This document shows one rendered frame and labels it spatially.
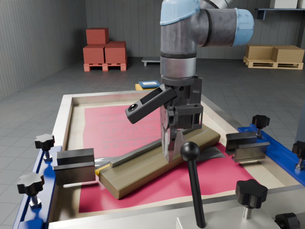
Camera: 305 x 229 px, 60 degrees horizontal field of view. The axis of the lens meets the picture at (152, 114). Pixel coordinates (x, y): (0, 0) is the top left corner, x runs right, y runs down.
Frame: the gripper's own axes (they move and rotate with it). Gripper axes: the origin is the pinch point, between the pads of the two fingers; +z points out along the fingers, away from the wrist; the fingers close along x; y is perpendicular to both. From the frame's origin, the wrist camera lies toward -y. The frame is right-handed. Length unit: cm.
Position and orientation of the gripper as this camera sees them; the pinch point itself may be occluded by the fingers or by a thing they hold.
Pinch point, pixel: (165, 157)
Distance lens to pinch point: 65.0
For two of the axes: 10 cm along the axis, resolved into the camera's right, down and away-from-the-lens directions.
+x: -2.1, -3.7, 9.1
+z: 0.0, 9.3, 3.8
